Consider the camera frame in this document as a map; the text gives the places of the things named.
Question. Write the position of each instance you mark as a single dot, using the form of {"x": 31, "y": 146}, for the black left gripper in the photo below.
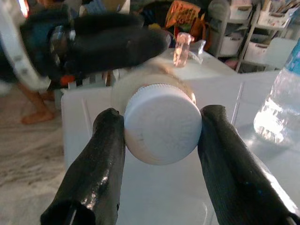
{"x": 39, "y": 44}

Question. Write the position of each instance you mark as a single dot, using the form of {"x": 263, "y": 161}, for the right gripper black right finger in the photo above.
{"x": 234, "y": 178}

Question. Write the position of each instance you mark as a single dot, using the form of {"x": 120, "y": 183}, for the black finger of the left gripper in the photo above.
{"x": 117, "y": 49}

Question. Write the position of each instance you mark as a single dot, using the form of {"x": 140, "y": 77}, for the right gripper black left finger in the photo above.
{"x": 93, "y": 178}

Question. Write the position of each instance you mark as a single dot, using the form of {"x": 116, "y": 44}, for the amber jar white lid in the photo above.
{"x": 161, "y": 122}

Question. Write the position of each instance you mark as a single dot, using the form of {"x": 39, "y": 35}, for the clear plastic water bottle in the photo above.
{"x": 281, "y": 105}

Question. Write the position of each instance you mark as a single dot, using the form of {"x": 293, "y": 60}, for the white slatted crate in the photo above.
{"x": 91, "y": 79}

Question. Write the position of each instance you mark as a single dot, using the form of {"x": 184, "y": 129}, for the small clear pink bottle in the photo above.
{"x": 180, "y": 51}

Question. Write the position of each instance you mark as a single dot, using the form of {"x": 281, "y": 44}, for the white table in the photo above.
{"x": 164, "y": 192}

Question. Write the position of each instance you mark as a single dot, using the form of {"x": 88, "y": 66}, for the orange printed bag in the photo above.
{"x": 185, "y": 14}

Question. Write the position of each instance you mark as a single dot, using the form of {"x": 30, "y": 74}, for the clear plastic wrap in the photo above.
{"x": 198, "y": 50}

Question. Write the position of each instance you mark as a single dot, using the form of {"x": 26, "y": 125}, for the person's bare leg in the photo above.
{"x": 37, "y": 114}

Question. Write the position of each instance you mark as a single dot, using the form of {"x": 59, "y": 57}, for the grey chair back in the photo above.
{"x": 218, "y": 23}

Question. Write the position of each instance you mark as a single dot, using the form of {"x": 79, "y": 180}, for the white shelf rack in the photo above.
{"x": 255, "y": 35}

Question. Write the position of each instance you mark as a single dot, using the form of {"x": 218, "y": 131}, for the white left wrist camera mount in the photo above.
{"x": 9, "y": 47}

